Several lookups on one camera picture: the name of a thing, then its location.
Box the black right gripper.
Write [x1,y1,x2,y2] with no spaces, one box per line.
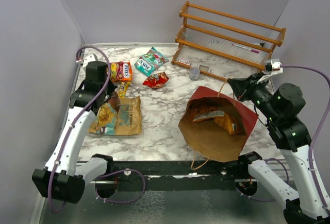
[228,71,279,121]

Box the yellow M&Ms packet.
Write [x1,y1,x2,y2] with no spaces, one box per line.
[118,81,130,99]

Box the red orange Fox's packet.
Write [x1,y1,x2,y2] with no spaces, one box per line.
[110,61,133,82]

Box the gold chips bag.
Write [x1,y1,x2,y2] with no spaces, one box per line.
[88,96,142,136]

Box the red paper bag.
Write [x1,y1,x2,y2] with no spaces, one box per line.
[178,86,258,163]

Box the teal Fox's candy packet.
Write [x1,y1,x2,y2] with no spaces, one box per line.
[134,47,168,76]

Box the small red chips packet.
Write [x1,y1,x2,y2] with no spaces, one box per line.
[143,72,169,89]

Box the red snack packet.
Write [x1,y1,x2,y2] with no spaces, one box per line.
[108,92,121,113]

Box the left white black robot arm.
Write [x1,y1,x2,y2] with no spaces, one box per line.
[32,61,116,203]

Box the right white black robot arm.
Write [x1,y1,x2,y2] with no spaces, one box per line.
[227,72,329,223]

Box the pink white marker pen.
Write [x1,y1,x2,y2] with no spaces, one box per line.
[232,43,260,54]

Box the open small white box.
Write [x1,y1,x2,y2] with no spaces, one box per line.
[199,64,211,73]

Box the small clear plastic cup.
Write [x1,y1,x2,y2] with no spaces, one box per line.
[189,67,201,81]

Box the orange wooden rack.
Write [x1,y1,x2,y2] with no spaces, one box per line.
[172,1,286,80]

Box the red white staples box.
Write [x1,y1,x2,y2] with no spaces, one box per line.
[179,57,191,66]

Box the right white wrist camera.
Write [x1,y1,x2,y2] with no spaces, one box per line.
[257,58,283,84]

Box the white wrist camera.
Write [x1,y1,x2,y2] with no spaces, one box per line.
[257,58,283,84]
[76,53,98,67]

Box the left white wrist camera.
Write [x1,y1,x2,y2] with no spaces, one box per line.
[76,53,98,67]

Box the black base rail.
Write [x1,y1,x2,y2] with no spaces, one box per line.
[97,152,261,192]

